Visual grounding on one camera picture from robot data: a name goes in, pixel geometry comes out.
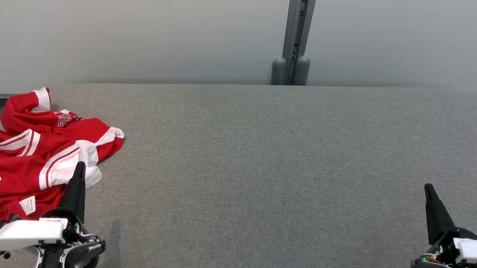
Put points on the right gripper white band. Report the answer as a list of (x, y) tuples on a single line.
[(475, 250)]

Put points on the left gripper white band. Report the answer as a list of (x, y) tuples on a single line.
[(25, 233)]

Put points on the red tshirt white striped sleeves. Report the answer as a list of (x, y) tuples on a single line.
[(12, 178)]

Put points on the grey partition base rail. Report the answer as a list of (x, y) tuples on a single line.
[(7, 96)]

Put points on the grey cylindrical post foot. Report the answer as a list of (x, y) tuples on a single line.
[(278, 72), (302, 71)]

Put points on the grey metal partition post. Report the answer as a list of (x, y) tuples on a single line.
[(291, 21)]

